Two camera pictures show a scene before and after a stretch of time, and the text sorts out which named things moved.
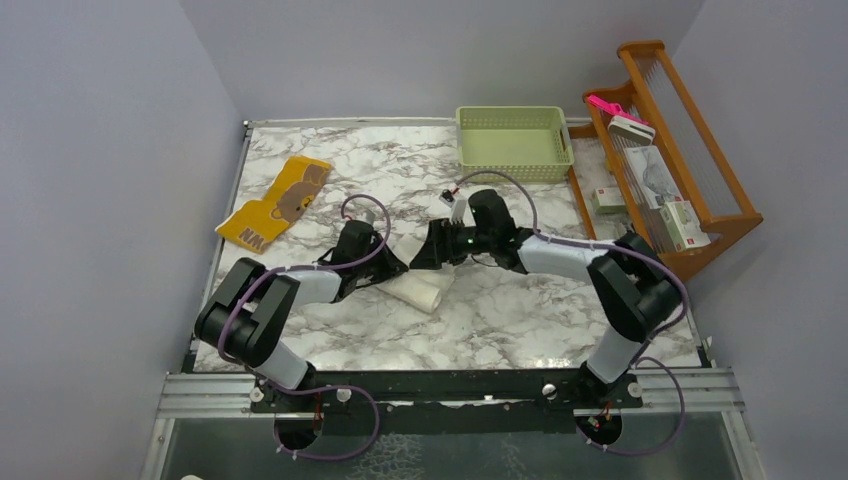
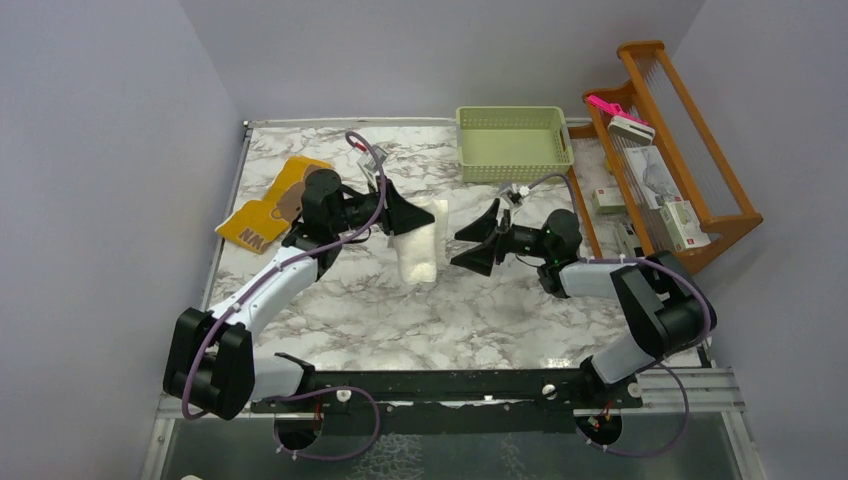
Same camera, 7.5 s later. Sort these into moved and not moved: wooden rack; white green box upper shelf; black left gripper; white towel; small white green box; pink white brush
Moved: white towel; black left gripper
Not moved: small white green box; white green box upper shelf; pink white brush; wooden rack
